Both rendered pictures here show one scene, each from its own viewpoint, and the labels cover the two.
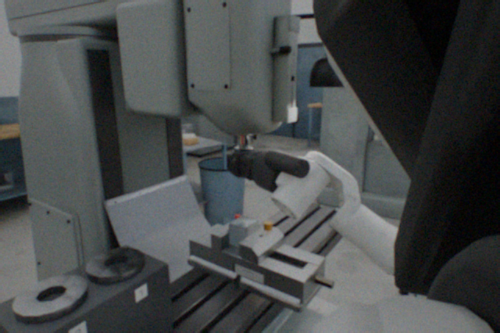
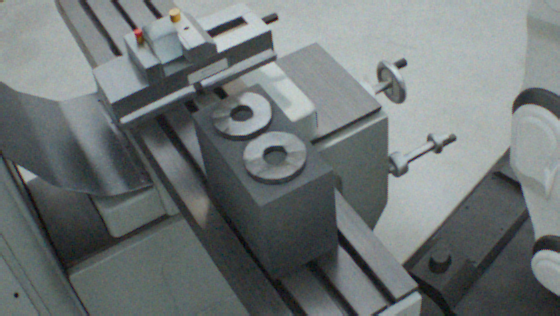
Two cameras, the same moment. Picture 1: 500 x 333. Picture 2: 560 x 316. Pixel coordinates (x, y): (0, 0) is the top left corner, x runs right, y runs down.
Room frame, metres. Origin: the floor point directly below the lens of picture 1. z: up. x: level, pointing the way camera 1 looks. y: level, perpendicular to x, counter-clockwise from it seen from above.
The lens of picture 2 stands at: (0.00, 0.92, 1.96)
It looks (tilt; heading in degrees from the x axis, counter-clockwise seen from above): 48 degrees down; 302
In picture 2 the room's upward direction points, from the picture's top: 8 degrees counter-clockwise
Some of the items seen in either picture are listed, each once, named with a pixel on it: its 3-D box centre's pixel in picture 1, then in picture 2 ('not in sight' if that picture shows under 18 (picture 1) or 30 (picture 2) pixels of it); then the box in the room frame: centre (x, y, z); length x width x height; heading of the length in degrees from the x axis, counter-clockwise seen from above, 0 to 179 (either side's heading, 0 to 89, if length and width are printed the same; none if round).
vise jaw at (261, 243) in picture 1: (262, 243); (189, 35); (0.74, -0.03, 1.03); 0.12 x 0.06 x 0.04; 145
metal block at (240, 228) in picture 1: (244, 231); (162, 40); (0.78, 0.02, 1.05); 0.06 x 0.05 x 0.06; 145
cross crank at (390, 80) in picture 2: not in sight; (379, 87); (0.50, -0.39, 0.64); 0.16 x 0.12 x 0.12; 56
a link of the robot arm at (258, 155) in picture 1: (263, 168); not in sight; (0.70, -0.03, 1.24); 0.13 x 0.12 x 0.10; 121
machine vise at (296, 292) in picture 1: (253, 252); (180, 53); (0.76, 0.00, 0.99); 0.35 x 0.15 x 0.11; 55
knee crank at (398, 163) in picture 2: not in sight; (422, 150); (0.36, -0.34, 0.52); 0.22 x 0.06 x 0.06; 56
